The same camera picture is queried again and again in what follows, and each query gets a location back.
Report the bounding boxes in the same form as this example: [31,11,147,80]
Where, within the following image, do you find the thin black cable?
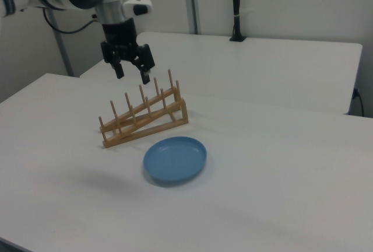
[352,87,365,117]

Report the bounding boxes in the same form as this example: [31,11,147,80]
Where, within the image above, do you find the black pole with clamp base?
[229,0,248,43]

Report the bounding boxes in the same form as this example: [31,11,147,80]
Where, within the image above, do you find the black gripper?
[100,17,155,85]

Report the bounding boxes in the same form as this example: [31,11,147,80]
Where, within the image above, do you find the grey metal frame post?
[182,0,202,34]

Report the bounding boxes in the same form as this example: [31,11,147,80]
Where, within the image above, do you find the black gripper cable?
[43,8,102,34]

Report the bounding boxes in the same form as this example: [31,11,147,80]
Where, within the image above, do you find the blue round plate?
[142,136,208,188]

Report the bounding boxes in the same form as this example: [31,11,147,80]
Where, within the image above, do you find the wooden plate rack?
[98,69,189,149]

